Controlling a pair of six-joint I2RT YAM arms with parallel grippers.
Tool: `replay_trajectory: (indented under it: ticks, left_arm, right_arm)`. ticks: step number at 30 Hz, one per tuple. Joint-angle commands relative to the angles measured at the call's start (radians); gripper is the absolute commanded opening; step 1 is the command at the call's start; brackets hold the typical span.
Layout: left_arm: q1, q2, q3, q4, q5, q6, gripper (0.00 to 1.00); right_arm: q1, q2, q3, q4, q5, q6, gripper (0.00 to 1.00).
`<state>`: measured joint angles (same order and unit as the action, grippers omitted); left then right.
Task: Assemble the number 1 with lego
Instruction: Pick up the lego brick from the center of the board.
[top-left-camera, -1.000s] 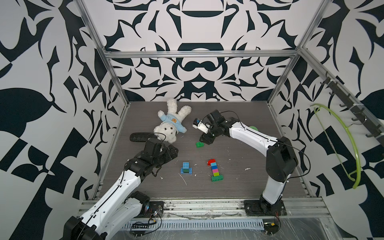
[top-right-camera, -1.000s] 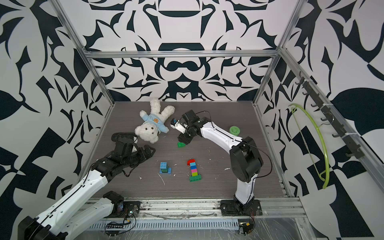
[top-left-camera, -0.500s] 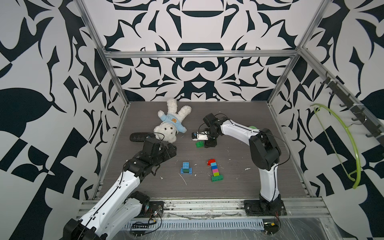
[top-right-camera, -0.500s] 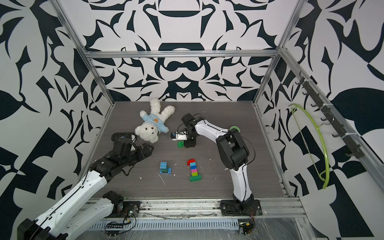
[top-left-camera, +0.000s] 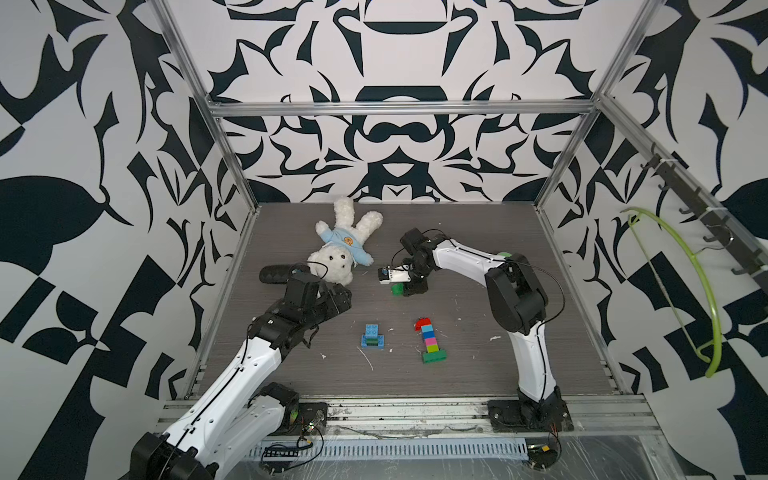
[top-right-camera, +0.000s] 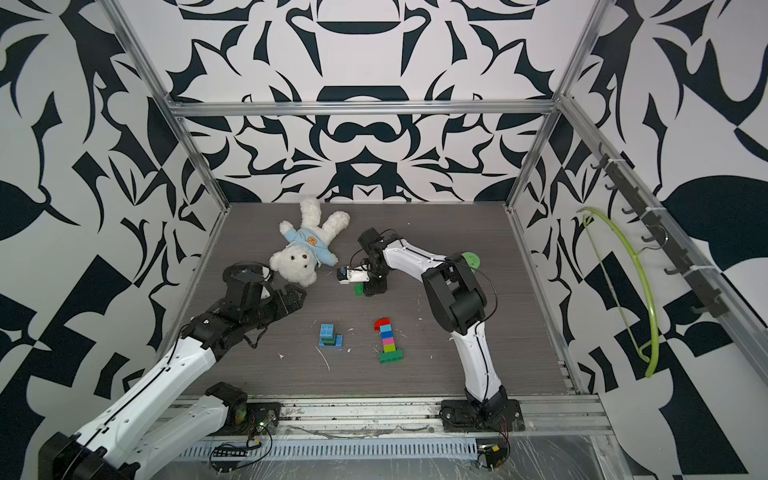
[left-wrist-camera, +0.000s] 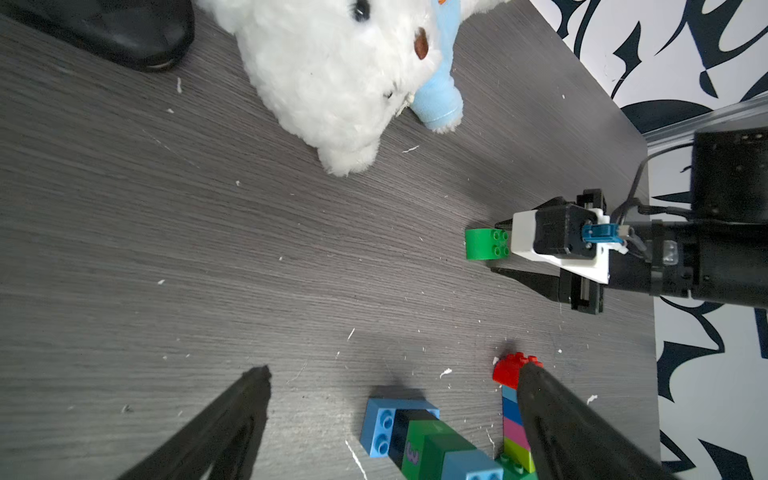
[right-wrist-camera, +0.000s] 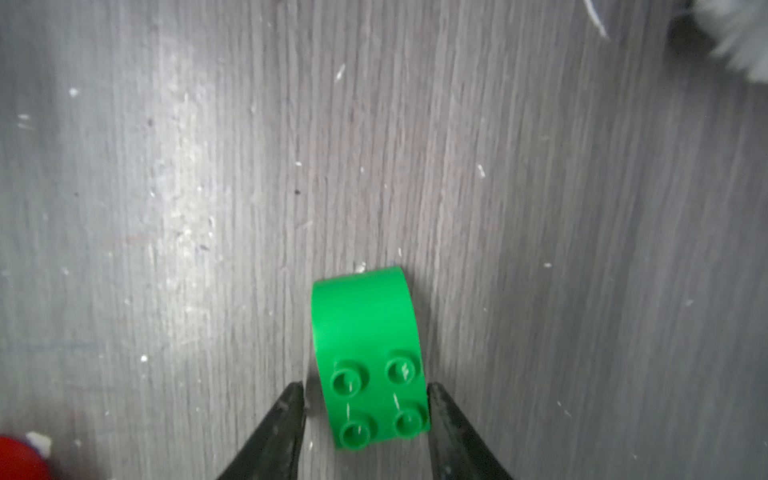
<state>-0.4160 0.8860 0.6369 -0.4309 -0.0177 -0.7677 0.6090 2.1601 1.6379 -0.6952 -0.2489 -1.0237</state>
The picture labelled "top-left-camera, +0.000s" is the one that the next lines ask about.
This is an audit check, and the green long lego plate brick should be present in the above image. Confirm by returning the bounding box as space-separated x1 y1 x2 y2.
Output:
422 350 447 364

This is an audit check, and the red lego brick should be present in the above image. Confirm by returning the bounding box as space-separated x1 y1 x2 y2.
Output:
414 318 431 331

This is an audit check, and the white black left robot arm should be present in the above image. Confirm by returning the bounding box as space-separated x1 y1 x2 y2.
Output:
126 271 352 479

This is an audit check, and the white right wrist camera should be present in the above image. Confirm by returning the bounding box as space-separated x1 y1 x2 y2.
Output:
378 267 411 284

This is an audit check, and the black wall hook rack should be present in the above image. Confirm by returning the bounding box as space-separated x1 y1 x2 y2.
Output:
643 143 767 293

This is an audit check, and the black remote control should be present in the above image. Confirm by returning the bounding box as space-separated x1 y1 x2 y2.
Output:
259 264 310 285

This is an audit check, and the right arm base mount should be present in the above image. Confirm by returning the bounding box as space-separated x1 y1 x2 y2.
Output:
487 387 575 433

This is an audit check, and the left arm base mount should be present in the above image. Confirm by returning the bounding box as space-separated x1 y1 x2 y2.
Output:
257 382 329 435

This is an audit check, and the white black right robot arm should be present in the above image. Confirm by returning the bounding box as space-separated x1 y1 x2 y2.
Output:
380 228 561 424

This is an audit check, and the long blue lego brick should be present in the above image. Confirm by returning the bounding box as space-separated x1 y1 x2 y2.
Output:
360 335 385 349

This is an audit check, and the white teddy bear blue shirt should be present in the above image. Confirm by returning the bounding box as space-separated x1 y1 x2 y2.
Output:
307 198 384 286

